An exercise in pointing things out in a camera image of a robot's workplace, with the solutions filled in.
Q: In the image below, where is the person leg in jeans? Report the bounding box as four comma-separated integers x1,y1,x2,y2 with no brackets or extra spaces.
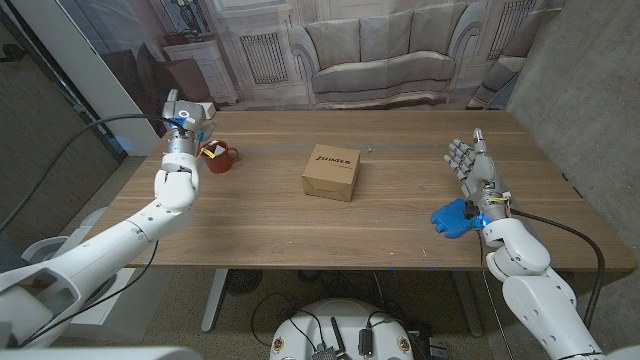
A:
0,232,24,274

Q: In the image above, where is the red mug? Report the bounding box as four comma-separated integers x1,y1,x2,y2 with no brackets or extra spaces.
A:
199,140,240,175

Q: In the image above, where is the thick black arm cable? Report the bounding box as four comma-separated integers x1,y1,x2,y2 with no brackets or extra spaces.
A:
0,114,179,234
509,207,606,329

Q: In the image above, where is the white robot head rim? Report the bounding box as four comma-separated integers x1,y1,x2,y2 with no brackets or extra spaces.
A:
0,346,204,360

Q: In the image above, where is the printed living room backdrop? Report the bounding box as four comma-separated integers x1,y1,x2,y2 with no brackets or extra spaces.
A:
57,0,566,139

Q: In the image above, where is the round black floor fan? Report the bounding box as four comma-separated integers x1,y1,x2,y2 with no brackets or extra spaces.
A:
223,268,264,296

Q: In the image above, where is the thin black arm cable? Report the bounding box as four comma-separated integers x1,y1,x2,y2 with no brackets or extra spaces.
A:
477,229,515,360
19,239,160,347

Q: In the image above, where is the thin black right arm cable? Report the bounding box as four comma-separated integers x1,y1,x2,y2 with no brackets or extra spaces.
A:
477,229,515,360

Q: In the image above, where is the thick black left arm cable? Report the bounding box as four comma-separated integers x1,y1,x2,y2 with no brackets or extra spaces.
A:
0,114,179,234

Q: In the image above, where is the grey table leg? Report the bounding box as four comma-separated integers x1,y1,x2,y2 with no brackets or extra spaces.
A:
452,269,485,339
200,268,229,334

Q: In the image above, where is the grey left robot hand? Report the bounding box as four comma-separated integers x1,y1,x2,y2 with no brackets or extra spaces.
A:
162,89,219,157

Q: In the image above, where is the white robot torso base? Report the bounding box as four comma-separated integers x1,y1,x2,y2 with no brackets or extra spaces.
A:
269,298,415,360

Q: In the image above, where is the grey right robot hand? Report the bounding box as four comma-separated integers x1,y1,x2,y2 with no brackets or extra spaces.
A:
443,127,512,224

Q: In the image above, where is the black door handle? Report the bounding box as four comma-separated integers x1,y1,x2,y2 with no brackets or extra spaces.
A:
0,43,26,64

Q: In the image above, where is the black plug adapter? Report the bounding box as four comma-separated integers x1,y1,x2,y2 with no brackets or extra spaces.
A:
358,327,374,357

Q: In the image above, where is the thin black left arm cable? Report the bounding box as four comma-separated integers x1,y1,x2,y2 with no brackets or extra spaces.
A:
19,239,160,347

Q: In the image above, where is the brown cardboard box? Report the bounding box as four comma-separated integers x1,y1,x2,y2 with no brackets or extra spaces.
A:
301,143,362,203

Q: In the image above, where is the white floor stand base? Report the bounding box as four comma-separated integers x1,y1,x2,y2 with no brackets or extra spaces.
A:
19,207,116,266

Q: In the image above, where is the black antenna stick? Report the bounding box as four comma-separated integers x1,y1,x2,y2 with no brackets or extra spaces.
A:
329,317,351,359

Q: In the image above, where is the blue plastic object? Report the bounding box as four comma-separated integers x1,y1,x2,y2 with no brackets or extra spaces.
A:
431,198,482,240

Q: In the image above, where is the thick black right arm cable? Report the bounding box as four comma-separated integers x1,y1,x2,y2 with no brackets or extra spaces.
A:
509,207,606,329

